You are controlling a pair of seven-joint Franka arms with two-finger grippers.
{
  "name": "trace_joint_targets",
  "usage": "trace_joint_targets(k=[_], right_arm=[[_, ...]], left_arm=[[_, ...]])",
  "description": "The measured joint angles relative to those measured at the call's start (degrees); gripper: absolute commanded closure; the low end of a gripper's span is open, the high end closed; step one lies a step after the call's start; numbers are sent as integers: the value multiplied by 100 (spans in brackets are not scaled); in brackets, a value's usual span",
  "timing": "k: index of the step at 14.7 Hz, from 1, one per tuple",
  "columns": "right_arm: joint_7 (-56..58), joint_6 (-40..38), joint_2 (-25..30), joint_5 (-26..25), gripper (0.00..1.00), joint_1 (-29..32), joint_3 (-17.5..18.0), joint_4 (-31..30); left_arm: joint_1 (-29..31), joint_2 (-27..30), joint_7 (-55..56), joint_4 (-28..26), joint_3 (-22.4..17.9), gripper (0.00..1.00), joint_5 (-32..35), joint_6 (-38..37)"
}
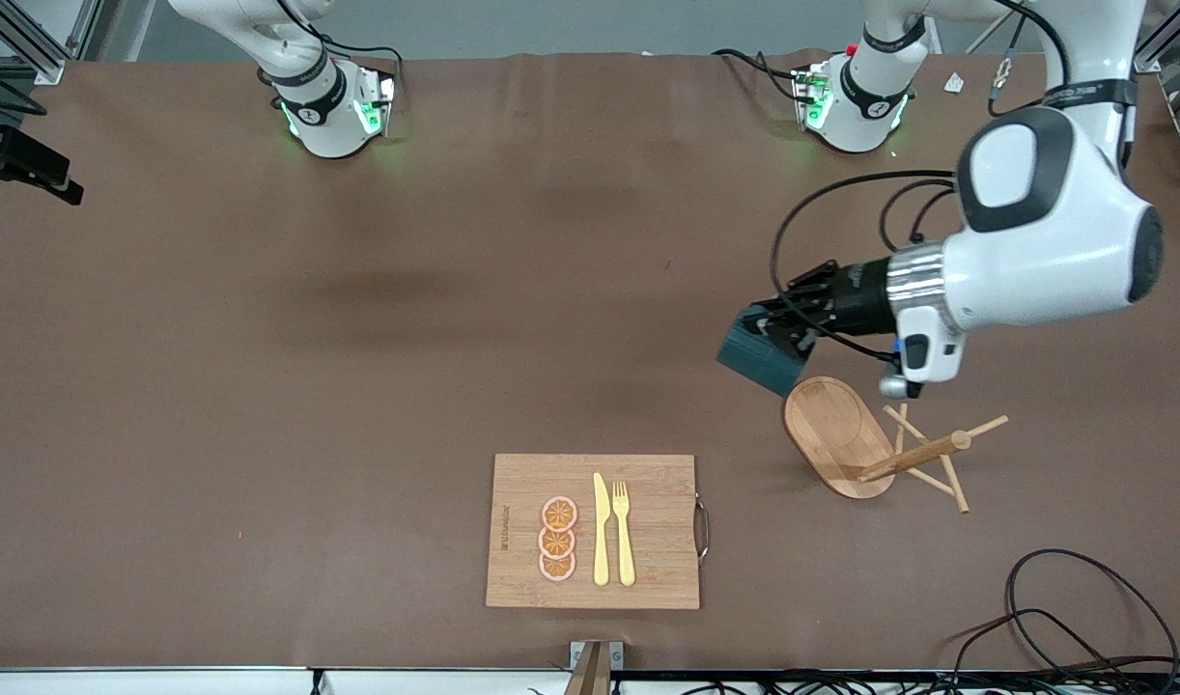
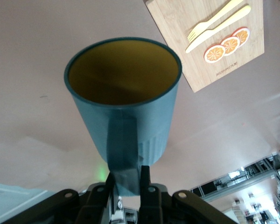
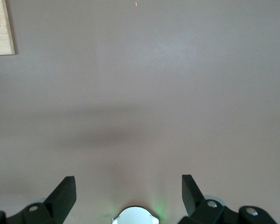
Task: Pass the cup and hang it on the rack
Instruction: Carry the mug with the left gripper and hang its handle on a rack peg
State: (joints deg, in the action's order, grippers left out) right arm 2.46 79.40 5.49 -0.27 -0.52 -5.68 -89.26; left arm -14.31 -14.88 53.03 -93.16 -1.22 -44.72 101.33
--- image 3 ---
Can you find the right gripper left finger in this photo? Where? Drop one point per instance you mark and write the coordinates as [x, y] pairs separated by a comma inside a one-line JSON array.
[[58, 200]]

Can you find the bamboo cutting board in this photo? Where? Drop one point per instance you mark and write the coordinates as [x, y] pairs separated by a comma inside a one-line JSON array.
[[0, 28]]

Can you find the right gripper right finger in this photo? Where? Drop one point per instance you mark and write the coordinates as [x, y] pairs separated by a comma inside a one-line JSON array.
[[196, 205]]

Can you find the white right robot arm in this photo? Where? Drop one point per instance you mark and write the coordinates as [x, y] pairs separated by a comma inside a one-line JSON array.
[[135, 217]]

